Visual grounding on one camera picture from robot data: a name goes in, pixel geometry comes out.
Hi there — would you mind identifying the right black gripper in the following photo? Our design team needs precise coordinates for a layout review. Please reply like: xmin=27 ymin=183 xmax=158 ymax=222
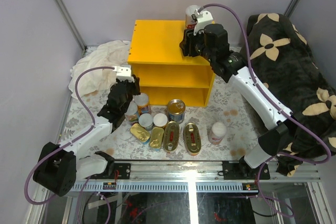
xmin=179 ymin=27 xmax=215 ymax=63

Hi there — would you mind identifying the white orange snack canister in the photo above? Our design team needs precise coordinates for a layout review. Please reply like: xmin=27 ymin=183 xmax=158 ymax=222
xmin=185 ymin=5 xmax=200 ymax=29

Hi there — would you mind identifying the grey lid small can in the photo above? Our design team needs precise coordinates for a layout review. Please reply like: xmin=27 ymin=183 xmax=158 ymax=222
xmin=139 ymin=113 xmax=154 ymax=131

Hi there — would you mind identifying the blue labelled gold-top can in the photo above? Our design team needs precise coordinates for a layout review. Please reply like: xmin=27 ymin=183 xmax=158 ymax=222
xmin=167 ymin=99 xmax=186 ymax=123

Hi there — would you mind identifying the gold rectangular tin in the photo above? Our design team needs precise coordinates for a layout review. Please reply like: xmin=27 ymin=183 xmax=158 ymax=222
xmin=149 ymin=127 xmax=164 ymax=151
xmin=130 ymin=123 xmax=151 ymax=144

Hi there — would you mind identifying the white red snack canister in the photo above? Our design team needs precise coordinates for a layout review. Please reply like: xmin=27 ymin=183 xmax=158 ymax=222
xmin=208 ymin=122 xmax=227 ymax=145

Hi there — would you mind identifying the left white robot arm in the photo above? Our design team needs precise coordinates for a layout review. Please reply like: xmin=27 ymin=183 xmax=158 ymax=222
xmin=33 ymin=75 xmax=140 ymax=197

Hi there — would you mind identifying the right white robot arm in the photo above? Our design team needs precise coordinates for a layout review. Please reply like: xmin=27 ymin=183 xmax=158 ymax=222
xmin=180 ymin=24 xmax=297 ymax=179

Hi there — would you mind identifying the orange blue tall canister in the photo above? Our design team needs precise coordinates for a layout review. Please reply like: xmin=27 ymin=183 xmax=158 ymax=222
xmin=134 ymin=93 xmax=151 ymax=115

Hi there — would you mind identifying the clear jar colourful candy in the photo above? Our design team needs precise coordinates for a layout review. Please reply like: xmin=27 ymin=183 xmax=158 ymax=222
xmin=124 ymin=101 xmax=139 ymax=125

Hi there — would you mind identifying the yellow wooden shelf cabinet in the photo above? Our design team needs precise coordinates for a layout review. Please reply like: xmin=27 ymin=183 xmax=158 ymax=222
xmin=128 ymin=20 xmax=215 ymax=107

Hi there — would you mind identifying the white lid small can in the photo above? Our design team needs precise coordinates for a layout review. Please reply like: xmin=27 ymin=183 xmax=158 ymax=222
xmin=153 ymin=113 xmax=168 ymax=128

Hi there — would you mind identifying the crumpled cream cloth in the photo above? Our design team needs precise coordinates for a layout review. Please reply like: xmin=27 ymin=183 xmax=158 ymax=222
xmin=68 ymin=40 xmax=130 ymax=98

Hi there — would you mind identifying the gold oval tin left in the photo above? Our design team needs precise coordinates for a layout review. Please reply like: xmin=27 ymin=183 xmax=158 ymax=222
xmin=163 ymin=121 xmax=180 ymax=153

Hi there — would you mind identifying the gold oval tin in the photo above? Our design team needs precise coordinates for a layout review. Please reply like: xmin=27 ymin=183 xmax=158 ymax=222
xmin=183 ymin=123 xmax=202 ymax=156
xmin=163 ymin=121 xmax=180 ymax=153

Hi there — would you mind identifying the gold oval tin right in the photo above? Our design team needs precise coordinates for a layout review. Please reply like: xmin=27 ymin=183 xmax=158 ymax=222
xmin=183 ymin=123 xmax=202 ymax=156

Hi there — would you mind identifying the black floral plush blanket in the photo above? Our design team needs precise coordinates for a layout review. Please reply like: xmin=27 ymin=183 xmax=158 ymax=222
xmin=244 ymin=13 xmax=336 ymax=177

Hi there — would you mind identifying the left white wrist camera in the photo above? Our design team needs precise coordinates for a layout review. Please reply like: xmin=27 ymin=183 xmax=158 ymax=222
xmin=113 ymin=65 xmax=134 ymax=82

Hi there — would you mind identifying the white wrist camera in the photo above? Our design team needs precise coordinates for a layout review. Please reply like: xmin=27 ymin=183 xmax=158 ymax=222
xmin=113 ymin=65 xmax=134 ymax=82
xmin=192 ymin=9 xmax=214 ymax=36

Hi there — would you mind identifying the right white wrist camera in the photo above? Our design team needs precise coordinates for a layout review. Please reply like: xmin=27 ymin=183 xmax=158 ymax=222
xmin=192 ymin=9 xmax=214 ymax=36

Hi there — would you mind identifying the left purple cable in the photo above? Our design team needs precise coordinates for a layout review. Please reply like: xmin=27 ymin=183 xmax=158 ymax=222
xmin=24 ymin=66 xmax=116 ymax=222

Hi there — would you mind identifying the aluminium mounting rail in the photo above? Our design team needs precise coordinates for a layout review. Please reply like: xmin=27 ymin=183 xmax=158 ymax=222
xmin=72 ymin=160 xmax=320 ymax=194

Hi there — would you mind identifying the left metal corner post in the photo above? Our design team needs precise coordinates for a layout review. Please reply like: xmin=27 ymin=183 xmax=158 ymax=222
xmin=54 ymin=0 xmax=87 ymax=51

